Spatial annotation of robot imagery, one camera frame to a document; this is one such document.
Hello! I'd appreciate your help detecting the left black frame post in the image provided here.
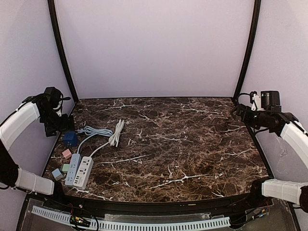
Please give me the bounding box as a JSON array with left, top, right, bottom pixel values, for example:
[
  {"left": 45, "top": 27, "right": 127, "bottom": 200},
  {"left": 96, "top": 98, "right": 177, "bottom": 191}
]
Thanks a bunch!
[{"left": 47, "top": 0, "right": 79, "bottom": 104}]

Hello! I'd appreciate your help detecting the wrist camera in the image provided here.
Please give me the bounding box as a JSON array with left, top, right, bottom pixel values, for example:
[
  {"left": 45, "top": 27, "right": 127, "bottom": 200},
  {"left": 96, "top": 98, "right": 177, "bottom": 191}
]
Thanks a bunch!
[
  {"left": 261, "top": 90, "right": 281, "bottom": 108},
  {"left": 44, "top": 87, "right": 62, "bottom": 103}
]

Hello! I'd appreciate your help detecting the black front rail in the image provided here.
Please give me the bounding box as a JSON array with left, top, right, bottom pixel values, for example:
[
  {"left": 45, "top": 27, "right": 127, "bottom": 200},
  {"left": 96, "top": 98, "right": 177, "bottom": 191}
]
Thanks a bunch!
[{"left": 28, "top": 193, "right": 254, "bottom": 218}]

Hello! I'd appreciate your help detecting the light blue coiled cable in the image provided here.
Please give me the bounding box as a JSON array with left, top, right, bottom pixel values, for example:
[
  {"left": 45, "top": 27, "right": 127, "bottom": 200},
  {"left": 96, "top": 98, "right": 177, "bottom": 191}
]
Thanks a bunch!
[{"left": 77, "top": 125, "right": 114, "bottom": 154}]

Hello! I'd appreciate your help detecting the black frame post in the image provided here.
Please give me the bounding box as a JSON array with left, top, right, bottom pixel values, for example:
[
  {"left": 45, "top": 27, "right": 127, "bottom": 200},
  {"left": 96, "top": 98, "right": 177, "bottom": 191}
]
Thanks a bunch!
[
  {"left": 233, "top": 0, "right": 261, "bottom": 99},
  {"left": 47, "top": 0, "right": 79, "bottom": 104}
]

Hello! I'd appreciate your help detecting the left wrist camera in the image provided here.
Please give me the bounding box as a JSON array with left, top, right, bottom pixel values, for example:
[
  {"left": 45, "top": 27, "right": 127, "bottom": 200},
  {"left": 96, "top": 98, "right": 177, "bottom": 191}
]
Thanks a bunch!
[{"left": 44, "top": 87, "right": 62, "bottom": 103}]

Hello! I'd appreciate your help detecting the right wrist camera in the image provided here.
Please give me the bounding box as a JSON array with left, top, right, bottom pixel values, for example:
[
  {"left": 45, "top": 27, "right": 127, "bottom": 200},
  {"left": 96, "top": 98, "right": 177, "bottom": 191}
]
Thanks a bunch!
[{"left": 261, "top": 90, "right": 281, "bottom": 108}]

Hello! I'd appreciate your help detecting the white power strip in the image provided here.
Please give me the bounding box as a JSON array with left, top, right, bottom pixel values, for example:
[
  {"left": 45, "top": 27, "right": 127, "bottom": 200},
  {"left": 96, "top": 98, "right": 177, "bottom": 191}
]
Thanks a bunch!
[{"left": 73, "top": 156, "right": 93, "bottom": 190}]

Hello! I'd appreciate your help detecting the pink cube charger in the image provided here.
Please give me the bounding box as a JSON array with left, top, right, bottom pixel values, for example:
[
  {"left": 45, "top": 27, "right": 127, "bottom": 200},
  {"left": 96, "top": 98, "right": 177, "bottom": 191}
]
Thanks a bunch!
[{"left": 62, "top": 149, "right": 72, "bottom": 159}]

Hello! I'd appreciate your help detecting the light blue cube charger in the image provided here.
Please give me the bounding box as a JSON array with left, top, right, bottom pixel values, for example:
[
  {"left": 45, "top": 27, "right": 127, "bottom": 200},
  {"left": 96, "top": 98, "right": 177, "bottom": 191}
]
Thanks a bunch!
[{"left": 52, "top": 168, "right": 63, "bottom": 180}]

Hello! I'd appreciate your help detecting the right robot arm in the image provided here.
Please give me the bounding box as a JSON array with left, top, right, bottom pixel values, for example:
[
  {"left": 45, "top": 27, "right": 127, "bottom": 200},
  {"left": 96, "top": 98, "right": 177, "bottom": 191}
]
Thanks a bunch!
[{"left": 231, "top": 104, "right": 308, "bottom": 212}]

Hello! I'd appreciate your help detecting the white slotted cable duct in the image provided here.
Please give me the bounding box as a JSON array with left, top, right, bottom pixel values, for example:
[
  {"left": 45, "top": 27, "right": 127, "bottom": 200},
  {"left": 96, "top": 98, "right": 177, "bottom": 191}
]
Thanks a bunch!
[{"left": 31, "top": 206, "right": 231, "bottom": 231}]

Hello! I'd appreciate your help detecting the dark blue cube plug adapter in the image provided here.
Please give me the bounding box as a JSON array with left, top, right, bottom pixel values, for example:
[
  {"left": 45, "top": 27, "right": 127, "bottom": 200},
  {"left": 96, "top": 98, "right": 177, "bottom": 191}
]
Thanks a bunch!
[{"left": 63, "top": 131, "right": 78, "bottom": 147}]

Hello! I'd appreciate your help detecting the light blue power strip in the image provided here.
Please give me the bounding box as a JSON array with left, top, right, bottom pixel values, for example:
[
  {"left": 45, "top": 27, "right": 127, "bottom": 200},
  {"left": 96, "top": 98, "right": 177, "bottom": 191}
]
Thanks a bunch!
[{"left": 64, "top": 154, "right": 81, "bottom": 187}]

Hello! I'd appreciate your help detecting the right black frame post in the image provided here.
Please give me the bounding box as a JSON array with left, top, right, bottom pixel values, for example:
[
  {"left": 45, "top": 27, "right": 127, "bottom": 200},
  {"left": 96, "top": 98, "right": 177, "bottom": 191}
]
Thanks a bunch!
[{"left": 233, "top": 0, "right": 261, "bottom": 99}]

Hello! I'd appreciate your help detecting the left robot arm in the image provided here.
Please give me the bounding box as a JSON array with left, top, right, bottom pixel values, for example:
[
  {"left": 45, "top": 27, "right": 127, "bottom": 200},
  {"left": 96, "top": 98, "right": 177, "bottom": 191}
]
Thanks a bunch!
[{"left": 0, "top": 95, "right": 75, "bottom": 196}]

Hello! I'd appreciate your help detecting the white cable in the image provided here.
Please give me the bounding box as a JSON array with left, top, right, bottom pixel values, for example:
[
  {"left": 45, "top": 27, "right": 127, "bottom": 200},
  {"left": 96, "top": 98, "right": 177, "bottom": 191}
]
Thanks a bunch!
[{"left": 90, "top": 119, "right": 125, "bottom": 158}]

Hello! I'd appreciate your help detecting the green cube charger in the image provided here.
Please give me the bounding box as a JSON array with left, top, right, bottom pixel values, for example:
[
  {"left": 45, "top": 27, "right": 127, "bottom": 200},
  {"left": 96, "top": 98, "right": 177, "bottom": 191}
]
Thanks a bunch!
[{"left": 61, "top": 164, "right": 70, "bottom": 174}]

